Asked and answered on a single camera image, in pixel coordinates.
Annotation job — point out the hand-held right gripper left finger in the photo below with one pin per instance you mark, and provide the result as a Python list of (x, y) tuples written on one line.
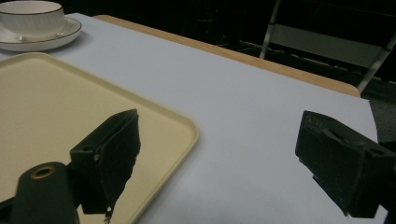
[(115, 155)]

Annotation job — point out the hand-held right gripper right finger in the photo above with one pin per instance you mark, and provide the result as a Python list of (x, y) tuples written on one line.
[(339, 161)]

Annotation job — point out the beige plastic tray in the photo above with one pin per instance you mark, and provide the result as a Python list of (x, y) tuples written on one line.
[(62, 112)]

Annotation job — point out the grey metal stand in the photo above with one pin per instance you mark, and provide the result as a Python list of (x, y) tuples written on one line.
[(323, 43)]

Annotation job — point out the white gold-rimmed saucer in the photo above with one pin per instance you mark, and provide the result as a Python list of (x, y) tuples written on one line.
[(43, 39)]

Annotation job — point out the white gold-rimmed cup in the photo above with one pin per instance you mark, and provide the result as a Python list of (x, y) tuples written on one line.
[(31, 15)]

